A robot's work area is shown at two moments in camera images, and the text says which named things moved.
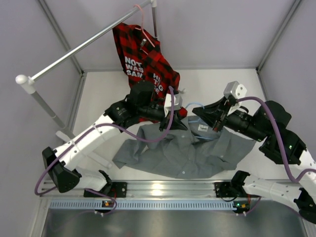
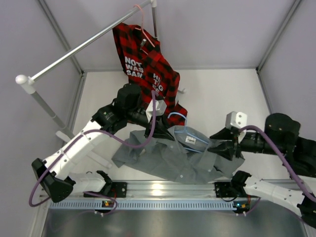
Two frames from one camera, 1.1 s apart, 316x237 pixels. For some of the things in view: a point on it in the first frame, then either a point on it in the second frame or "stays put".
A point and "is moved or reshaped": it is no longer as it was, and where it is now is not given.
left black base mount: [120, 188] stays put
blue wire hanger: [198, 121] to [205, 142]
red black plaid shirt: [144, 61] stays put
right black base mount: [224, 189] stays put
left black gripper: [177, 123] to [160, 129]
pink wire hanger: [142, 28] stays put
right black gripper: [211, 113] to [227, 150]
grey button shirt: [188, 151] is moved or reshaped
